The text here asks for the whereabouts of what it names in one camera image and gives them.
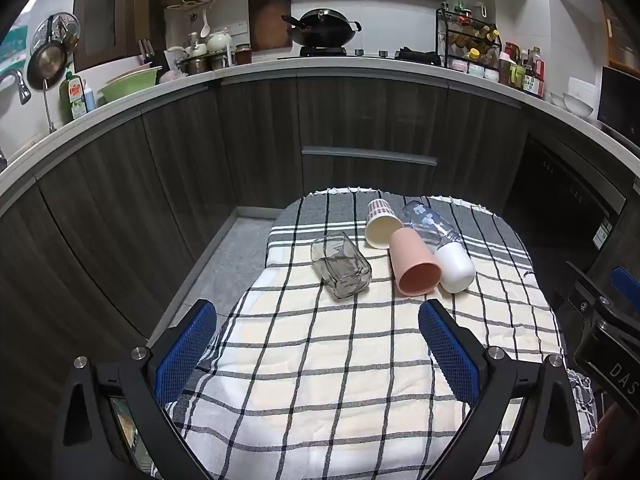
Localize hanging frying pan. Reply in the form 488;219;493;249
25;41;69;92

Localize black built-in dishwasher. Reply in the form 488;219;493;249
504;136;627;267

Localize white teapot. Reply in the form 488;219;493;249
205;31;234;55

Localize brown cutting board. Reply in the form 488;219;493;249
248;0;294;52

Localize black white checkered cloth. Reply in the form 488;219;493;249
165;187;599;480

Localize black wok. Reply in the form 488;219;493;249
281;8;362;49

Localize steel pots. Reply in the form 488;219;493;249
179;54;232;76

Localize black gas stove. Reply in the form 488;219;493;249
277;45;444;66

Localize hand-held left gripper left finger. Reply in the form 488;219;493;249
51;299;218;480

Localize black knife block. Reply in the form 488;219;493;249
138;38;169;74

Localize green dish soap bottle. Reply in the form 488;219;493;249
58;70;89;121

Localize clear bottle with white cap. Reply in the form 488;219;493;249
401;200;477;294

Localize green basin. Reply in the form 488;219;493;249
97;66;164;104

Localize dark wood wall cabinet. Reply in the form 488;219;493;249
72;0;167;74

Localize black countertop appliance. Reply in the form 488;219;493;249
597;65;640;142

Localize large white bowl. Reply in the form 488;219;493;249
562;91;596;119

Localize red capped sauce bottle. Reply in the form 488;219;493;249
500;42;522;87

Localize pink plastic cup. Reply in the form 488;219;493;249
389;227;443;296

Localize metal drawer handle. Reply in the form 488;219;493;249
301;145;438;167

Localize plaid paper cup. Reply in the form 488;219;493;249
364;198;404;251

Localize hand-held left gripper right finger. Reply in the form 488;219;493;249
418;299;587;480

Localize clear square glass cup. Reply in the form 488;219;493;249
310;231;373;301

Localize black wire spice rack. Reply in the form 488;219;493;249
435;3;503;72

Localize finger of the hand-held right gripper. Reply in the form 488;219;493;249
565;260;612;325
610;265;640;313

